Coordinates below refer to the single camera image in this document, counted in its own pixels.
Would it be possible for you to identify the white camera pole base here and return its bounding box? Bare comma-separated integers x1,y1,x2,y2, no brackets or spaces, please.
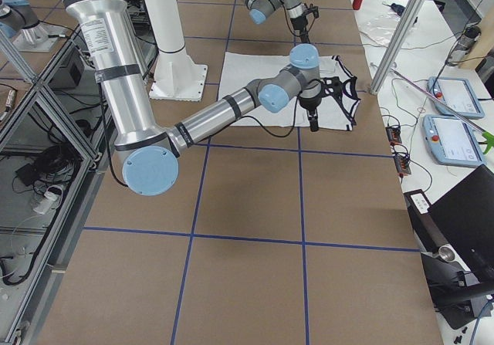
144,0,208,101

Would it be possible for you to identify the folded dark plaid umbrella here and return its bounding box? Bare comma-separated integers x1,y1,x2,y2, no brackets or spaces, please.
389,3,405,16

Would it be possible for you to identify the black laptop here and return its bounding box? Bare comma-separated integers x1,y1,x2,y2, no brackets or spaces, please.
404,165,493,281

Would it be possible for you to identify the far teach pendant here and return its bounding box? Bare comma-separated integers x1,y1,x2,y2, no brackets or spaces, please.
428,76,485,120

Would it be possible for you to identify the teach pendant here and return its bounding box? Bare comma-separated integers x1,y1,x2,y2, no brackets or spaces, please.
422,114,486,167
428,76,485,120

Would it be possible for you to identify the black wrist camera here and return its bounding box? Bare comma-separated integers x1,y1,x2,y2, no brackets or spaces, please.
303,4,319,19
321,76,343,99

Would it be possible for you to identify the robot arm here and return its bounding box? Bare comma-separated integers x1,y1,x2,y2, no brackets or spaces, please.
63,0,320,196
241,0,319,43

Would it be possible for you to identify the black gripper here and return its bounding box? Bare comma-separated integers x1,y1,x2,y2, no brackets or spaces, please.
290,12,310,44
299,90,323,132

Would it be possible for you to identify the metal reacher grabber tool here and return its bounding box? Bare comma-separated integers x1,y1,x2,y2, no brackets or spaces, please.
390,68,494,154

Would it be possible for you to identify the aluminium frame post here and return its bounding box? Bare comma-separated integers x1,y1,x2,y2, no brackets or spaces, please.
370,0,425,95

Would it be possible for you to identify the grey usb hub left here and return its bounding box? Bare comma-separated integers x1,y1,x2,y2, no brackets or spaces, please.
393,153,411,178

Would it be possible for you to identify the grey cartoon print t-shirt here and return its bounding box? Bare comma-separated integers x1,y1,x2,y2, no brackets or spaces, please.
218,52,360,131

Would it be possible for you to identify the white paper in plastic sleeve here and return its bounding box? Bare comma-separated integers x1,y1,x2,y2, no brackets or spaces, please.
360,13,401,46

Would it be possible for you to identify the grey usb hub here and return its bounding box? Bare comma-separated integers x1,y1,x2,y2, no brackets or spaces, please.
393,153,411,178
385,126,402,145

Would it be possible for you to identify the grey usb hub right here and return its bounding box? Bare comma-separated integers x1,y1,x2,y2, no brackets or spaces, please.
385,126,402,145

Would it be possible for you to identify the near teach pendant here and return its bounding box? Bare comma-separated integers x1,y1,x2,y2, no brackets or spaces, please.
422,114,486,167

